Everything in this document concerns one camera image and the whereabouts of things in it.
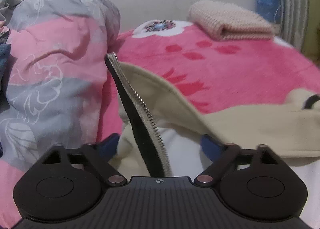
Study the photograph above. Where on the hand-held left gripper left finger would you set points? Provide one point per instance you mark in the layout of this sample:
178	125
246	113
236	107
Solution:
111	144

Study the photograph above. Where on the blue denim garment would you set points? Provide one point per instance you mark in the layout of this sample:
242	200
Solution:
4	61

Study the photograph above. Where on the green wardrobe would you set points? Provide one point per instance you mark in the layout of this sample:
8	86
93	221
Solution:
312	19

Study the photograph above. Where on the beige zip jacket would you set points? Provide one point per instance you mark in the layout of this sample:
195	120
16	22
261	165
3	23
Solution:
225	124

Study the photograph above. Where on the pink checked folded towel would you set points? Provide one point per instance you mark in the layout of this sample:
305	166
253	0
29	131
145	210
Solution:
230	19

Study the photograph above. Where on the grey curtain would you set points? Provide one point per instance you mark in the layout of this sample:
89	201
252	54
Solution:
292	6

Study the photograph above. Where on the pink floral blanket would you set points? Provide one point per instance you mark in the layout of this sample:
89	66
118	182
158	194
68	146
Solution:
225	69

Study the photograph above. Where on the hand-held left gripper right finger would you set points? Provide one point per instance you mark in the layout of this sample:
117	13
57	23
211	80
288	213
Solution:
208	144

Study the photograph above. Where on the pink grey floral duvet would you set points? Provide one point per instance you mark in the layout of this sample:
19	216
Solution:
62	56

